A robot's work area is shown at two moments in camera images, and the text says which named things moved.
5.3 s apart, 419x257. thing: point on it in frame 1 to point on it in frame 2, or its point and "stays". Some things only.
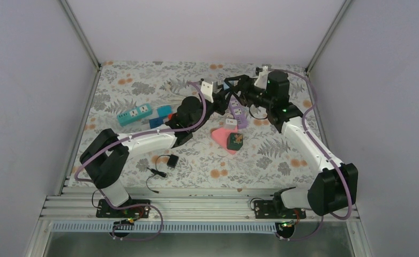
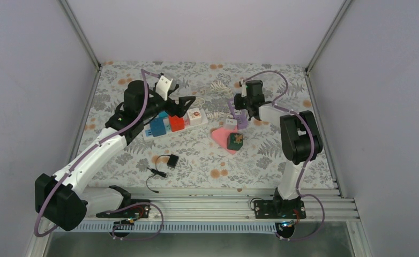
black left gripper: [218, 98] to [180, 110]
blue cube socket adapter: [156, 122] stays
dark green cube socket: [234, 141] stays
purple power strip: [237, 108] stays
